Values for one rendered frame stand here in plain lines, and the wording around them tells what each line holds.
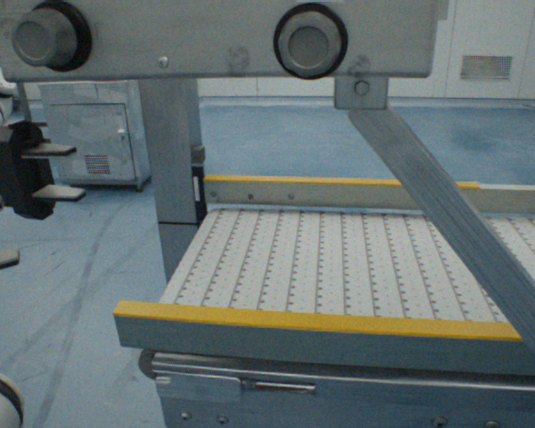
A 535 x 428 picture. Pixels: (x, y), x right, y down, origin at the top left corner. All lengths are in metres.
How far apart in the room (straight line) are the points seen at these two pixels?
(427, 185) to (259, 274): 0.23
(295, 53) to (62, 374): 1.71
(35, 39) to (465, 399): 0.36
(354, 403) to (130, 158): 2.83
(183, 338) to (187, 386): 0.05
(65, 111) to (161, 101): 2.64
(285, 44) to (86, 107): 2.96
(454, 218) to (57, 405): 1.58
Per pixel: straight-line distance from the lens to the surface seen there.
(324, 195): 0.57
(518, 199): 0.61
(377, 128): 0.27
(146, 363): 0.40
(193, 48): 0.23
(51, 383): 1.81
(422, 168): 0.26
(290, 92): 5.63
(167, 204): 0.63
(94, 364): 1.83
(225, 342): 0.34
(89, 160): 3.26
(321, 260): 0.47
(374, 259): 0.48
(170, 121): 0.59
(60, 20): 0.24
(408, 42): 0.22
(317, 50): 0.19
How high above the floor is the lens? 1.19
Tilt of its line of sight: 26 degrees down
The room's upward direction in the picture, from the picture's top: 2 degrees counter-clockwise
